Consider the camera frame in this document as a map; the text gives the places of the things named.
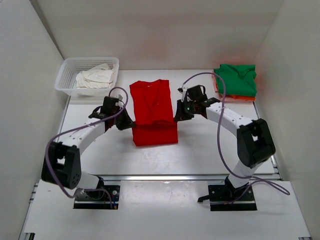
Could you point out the orange folded t-shirt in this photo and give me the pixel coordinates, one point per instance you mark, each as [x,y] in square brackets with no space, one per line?
[239,98]

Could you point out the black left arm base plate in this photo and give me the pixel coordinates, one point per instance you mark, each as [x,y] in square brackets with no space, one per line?
[100,200]

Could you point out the pink folded t-shirt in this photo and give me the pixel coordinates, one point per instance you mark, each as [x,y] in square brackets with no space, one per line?
[214,78]

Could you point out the red t-shirt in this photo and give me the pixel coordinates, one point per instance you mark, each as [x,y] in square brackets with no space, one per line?
[153,112]

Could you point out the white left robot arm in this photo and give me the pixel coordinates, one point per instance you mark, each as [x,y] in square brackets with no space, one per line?
[62,160]

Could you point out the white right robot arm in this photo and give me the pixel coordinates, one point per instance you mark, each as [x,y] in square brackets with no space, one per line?
[254,141]

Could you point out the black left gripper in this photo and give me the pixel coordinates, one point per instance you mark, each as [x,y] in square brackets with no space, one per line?
[121,119]

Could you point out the green folded t-shirt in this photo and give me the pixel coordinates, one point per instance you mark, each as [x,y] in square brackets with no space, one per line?
[239,80]

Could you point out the white crumpled t-shirt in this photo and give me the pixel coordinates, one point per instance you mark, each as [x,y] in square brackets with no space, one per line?
[98,77]

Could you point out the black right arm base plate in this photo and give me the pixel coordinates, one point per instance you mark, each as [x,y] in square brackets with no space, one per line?
[222,198]

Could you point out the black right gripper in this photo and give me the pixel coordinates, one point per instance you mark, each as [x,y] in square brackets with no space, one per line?
[184,110]

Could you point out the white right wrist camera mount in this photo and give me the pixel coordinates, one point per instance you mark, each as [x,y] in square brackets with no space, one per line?
[183,90]

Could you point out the white plastic basket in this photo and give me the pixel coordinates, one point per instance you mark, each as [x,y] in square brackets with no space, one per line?
[71,67]

